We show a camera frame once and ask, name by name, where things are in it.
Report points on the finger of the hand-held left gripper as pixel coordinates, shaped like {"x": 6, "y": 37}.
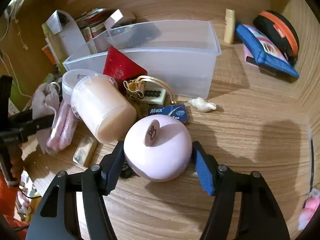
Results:
{"x": 41, "y": 122}

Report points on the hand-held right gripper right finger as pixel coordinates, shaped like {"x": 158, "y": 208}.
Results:
{"x": 203, "y": 171}

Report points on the stack of books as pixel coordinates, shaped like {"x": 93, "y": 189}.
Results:
{"x": 95, "y": 17}

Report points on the pink flat item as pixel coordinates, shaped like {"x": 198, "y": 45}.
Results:
{"x": 250, "y": 58}

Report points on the black case with orange zipper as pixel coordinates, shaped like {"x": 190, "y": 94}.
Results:
{"x": 277, "y": 30}

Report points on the translucent plastic storage box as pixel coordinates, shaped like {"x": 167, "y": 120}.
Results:
{"x": 175, "y": 65}

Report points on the small blue box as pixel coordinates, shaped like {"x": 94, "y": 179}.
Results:
{"x": 172, "y": 111}

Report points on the cream tube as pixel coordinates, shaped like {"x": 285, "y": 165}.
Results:
{"x": 229, "y": 26}

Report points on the person's left forearm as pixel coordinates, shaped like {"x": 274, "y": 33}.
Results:
{"x": 10, "y": 205}

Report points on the white seashell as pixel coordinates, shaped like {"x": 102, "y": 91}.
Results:
{"x": 201, "y": 104}

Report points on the pink fluffy toy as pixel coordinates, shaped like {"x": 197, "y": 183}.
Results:
{"x": 310, "y": 206}

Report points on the blue patchwork pouch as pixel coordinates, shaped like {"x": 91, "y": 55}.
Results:
{"x": 265, "y": 52}

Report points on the pink round case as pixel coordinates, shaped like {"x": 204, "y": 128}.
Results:
{"x": 170, "y": 155}

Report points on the red velvet pouch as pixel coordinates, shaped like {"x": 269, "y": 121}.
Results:
{"x": 120, "y": 65}

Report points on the translucent jar lid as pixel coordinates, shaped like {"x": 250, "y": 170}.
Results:
{"x": 71, "y": 78}

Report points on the mahjong tile with black dots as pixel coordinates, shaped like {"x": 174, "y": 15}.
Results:
{"x": 156, "y": 95}

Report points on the gold metal hair clip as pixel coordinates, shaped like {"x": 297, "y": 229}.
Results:
{"x": 135, "y": 87}

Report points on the small white box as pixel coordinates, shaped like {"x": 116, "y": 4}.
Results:
{"x": 114, "y": 17}

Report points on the cream mahjong tile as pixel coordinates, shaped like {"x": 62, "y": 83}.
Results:
{"x": 85, "y": 151}

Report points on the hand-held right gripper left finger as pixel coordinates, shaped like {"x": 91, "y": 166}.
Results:
{"x": 113, "y": 171}

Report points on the small black object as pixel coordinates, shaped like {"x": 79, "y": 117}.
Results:
{"x": 125, "y": 173}

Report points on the wooden desktop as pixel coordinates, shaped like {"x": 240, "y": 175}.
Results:
{"x": 237, "y": 130}

